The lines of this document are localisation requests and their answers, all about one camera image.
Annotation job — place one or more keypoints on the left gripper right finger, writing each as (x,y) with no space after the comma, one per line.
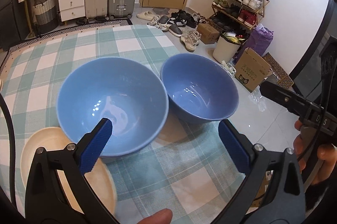
(272,190)

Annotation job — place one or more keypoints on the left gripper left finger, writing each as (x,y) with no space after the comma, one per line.
(45,199)

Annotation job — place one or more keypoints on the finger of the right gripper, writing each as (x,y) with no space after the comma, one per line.
(293,102)

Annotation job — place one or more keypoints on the large blue bowl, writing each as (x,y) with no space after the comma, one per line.
(122,90)

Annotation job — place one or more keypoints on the person's left hand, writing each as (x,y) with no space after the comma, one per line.
(161,217)

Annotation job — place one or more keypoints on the cardboard box with cat logo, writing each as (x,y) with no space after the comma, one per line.
(251,69)

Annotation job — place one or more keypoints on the purple bag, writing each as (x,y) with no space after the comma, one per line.
(259,40)

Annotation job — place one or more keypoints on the white waste bin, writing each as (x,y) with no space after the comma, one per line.
(226,48)

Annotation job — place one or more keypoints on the small brown cardboard box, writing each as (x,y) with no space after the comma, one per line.
(209,35)

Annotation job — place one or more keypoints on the shoe rack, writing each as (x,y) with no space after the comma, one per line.
(239,2)

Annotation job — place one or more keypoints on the white grey sneaker pair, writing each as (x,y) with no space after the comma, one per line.
(191,39)

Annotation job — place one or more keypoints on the beige slippers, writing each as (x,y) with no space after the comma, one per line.
(146,15)

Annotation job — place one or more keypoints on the woven laundry basket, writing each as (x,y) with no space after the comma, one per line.
(46,16)

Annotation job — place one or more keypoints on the white drawer cabinet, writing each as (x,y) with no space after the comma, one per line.
(71,9)

